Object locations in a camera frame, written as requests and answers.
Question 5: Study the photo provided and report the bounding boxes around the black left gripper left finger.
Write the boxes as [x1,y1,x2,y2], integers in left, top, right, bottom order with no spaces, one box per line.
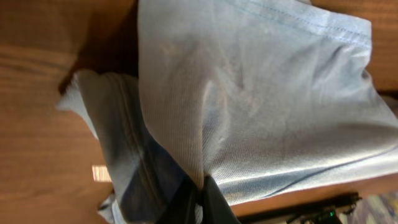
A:
[156,176,197,224]

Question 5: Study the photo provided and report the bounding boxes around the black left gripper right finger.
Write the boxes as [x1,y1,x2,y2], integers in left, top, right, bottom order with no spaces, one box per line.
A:
[202,176,240,224]

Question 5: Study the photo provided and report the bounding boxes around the light blue printed t-shirt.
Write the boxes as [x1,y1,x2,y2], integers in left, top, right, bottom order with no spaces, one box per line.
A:
[57,0,397,223]

